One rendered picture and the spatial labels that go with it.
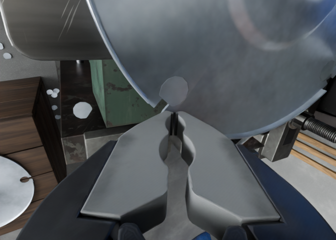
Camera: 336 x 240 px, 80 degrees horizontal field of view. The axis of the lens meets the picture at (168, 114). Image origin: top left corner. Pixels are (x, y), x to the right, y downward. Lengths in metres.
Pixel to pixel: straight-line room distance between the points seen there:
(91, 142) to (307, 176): 1.64
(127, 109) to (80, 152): 0.11
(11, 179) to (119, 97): 0.51
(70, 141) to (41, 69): 0.63
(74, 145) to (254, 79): 0.26
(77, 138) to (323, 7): 0.31
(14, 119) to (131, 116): 0.39
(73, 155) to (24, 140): 0.32
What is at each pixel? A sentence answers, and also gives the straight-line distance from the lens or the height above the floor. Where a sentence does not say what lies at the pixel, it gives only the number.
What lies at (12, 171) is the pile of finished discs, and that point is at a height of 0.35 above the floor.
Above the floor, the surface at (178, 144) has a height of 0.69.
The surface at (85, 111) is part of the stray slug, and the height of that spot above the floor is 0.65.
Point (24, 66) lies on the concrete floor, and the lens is 0.94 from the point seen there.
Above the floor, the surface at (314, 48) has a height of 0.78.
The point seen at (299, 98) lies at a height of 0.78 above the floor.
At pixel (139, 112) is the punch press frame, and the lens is 0.30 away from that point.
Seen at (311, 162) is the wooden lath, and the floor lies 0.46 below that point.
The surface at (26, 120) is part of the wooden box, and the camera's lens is 0.62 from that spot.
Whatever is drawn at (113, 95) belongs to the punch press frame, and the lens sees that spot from 0.28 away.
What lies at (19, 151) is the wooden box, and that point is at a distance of 0.67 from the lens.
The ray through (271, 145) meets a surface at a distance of 0.34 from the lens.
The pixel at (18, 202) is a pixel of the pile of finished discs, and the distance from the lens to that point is 0.79.
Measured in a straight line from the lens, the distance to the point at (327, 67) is 0.27.
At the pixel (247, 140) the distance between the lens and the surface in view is 0.21.
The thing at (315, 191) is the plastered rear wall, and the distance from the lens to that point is 1.81.
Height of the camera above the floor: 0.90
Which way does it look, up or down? 52 degrees down
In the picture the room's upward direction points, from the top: 136 degrees clockwise
